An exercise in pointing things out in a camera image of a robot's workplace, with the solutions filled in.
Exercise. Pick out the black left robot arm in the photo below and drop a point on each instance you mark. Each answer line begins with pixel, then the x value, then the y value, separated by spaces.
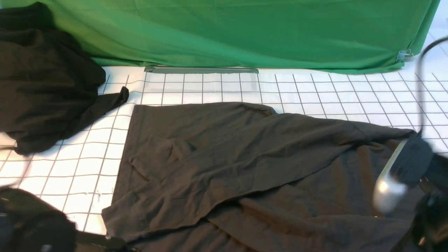
pixel 29 224

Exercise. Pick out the silver binder clip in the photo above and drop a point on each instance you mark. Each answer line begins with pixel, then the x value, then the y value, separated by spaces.
pixel 404 55

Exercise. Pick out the gray long-sleeved shirt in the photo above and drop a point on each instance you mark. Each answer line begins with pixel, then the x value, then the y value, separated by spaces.
pixel 239 177

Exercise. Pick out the white grid mat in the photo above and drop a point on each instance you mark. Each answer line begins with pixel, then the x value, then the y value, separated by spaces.
pixel 78 175

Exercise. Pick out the pile of black clothes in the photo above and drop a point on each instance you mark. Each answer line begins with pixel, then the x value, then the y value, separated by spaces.
pixel 48 84

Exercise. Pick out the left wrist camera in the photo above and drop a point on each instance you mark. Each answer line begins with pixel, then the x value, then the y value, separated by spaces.
pixel 93 242

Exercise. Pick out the green backdrop cloth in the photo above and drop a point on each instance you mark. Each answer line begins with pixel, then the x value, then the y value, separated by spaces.
pixel 338 36

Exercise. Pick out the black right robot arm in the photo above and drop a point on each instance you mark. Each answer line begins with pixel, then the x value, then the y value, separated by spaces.
pixel 430 225

